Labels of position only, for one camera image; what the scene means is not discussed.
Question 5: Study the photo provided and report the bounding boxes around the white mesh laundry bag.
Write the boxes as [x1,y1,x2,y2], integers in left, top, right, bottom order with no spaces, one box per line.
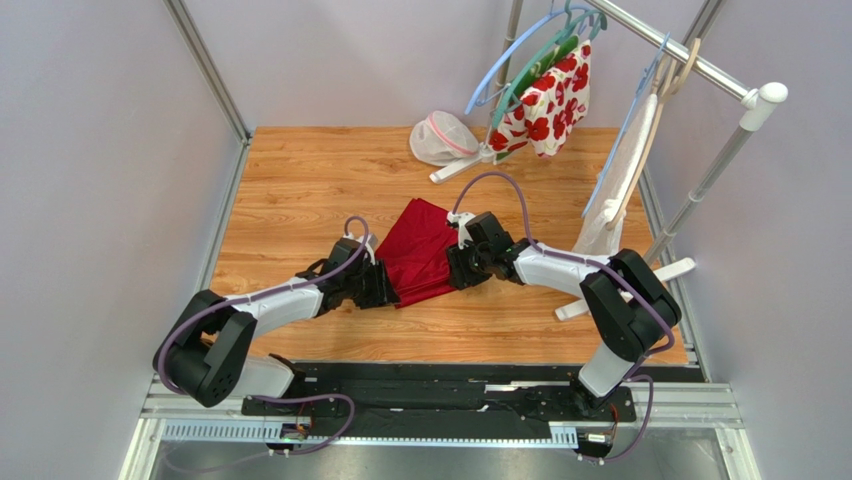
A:
[409,110,480,167]

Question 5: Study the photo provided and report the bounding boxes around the white metal clothes rack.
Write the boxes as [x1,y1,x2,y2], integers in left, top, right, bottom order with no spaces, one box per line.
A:
[429,0,789,323]

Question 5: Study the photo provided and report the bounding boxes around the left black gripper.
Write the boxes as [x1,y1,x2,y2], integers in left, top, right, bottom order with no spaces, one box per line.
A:
[343,258,401,310]

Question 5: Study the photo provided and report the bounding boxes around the light blue hanger left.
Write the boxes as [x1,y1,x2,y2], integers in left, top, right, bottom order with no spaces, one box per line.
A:
[463,1,598,118]

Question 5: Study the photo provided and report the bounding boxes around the wooden hanger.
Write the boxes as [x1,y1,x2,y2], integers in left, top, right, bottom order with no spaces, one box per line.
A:
[632,37,702,194]

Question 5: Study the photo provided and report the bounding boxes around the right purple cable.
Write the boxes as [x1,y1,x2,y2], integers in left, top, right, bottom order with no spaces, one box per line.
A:
[451,170,678,465]

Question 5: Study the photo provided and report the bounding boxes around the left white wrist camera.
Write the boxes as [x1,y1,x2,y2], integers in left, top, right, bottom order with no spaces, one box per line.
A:
[343,232,379,264]

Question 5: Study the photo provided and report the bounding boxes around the white towel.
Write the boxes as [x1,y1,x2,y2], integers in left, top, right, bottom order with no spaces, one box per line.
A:
[574,94,659,256]

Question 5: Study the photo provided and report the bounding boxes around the red floral cloth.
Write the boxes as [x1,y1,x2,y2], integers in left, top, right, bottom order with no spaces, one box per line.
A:
[488,40,592,163]

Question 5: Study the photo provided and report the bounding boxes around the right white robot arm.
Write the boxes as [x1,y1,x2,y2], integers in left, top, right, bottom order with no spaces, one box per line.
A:
[446,212,682,401]

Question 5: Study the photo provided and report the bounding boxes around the light blue hanger right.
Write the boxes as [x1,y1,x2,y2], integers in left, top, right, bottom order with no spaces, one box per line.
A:
[581,32,671,218]

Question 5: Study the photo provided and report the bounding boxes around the teal hanger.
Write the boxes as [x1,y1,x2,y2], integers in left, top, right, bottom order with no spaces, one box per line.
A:
[489,8,608,129]

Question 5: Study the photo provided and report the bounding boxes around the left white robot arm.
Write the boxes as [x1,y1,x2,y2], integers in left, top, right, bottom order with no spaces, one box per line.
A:
[152,236,401,407]

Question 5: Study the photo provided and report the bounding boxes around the light blue hanger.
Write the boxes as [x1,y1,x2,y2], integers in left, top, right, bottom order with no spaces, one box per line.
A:
[581,32,671,218]
[463,1,598,118]

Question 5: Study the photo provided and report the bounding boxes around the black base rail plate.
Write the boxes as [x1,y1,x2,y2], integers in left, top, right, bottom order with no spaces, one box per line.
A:
[179,360,640,442]

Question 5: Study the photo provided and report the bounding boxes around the dark red cloth napkin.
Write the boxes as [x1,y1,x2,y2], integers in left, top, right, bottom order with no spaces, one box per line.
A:
[375,198,457,309]

